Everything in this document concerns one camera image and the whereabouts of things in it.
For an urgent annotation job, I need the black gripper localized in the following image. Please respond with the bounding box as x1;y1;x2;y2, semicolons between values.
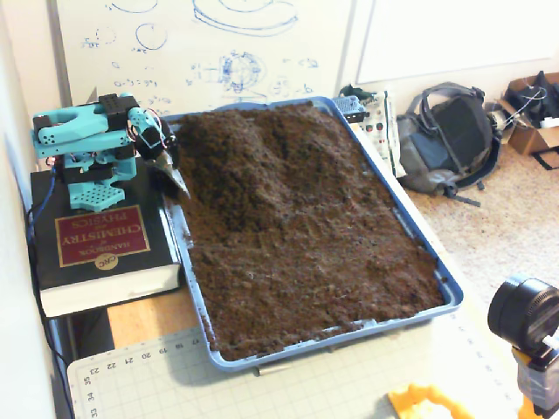
133;120;183;171

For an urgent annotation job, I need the silver foil scoop blade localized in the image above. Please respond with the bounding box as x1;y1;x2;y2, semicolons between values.
148;152;192;202

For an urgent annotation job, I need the brown soil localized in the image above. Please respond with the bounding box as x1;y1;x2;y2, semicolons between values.
161;100;446;361

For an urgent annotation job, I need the black chemistry physics handbook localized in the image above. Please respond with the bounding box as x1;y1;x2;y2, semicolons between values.
28;155;183;319

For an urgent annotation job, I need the whiteboard with blue drawings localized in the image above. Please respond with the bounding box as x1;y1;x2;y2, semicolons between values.
45;0;357;145

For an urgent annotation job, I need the perforated electronics box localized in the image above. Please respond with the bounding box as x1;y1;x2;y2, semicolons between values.
331;95;367;124

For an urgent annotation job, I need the dark green bag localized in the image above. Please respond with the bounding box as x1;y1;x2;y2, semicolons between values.
339;83;379;100

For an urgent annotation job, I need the circuit board device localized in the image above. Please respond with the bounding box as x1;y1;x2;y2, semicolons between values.
349;89;410;179

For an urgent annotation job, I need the blue plastic tray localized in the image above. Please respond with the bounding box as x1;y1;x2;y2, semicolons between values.
138;94;465;374

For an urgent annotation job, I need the silver metal rod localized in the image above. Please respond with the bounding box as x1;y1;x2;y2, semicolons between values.
254;364;293;377

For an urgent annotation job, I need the grey cutting mat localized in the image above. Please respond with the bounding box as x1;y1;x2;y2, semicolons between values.
66;300;538;419

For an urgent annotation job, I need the grey backpack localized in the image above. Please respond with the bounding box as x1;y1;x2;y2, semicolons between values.
395;81;503;209

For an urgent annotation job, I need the blank white board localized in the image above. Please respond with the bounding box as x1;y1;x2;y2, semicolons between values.
354;0;559;86

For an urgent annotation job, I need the yellow plastic part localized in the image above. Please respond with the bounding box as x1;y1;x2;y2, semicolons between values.
387;381;477;419

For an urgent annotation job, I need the brown cardboard box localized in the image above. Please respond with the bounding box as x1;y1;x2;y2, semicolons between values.
495;76;559;156

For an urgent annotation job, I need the black fabric item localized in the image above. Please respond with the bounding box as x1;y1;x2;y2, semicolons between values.
505;70;559;121

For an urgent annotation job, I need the blue cable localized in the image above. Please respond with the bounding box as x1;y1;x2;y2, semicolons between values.
24;168;60;245

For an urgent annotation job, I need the black cable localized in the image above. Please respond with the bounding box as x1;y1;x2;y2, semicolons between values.
25;204;75;419

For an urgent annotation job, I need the black strap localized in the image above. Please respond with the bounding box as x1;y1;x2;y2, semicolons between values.
530;148;559;170

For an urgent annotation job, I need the black round camera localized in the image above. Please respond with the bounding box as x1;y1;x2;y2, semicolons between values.
487;272;559;350

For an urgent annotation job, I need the yellow camera stand grey tape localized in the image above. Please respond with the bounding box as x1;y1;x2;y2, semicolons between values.
513;340;559;418

